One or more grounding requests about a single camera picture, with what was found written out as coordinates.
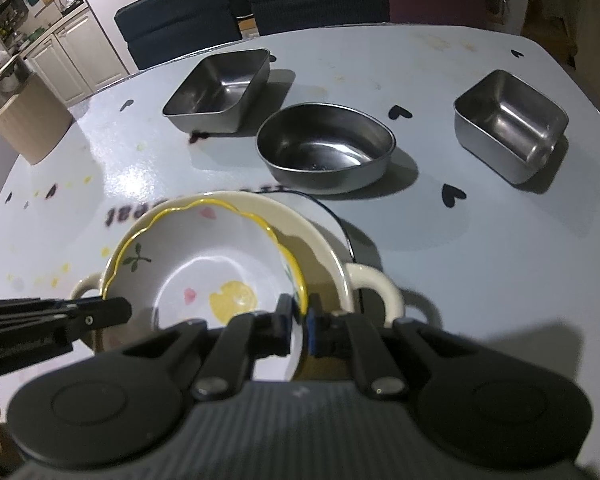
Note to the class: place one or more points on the square stainless steel container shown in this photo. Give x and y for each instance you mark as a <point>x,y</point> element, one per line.
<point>220,87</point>
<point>510,125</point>

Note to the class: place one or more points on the white kitchen cabinet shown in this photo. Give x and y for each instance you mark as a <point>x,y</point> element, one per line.
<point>75,55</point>

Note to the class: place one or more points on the floral bowl yellow rim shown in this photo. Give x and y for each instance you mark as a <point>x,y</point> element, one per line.
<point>205,260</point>

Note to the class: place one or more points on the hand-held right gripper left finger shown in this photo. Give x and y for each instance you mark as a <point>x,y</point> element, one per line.
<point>285,320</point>

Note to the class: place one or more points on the round stainless steel bowl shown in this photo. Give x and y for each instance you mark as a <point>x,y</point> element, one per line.
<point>325,152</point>

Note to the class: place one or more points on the beige jug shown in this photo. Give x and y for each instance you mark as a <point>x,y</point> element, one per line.
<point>30,120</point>

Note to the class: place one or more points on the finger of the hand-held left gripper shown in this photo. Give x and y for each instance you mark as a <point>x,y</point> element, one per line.
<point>102,314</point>

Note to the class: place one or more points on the white square plate black rim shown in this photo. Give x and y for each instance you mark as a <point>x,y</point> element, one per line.
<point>336,230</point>

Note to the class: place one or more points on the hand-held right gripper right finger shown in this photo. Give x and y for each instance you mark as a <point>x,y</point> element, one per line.
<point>311,332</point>

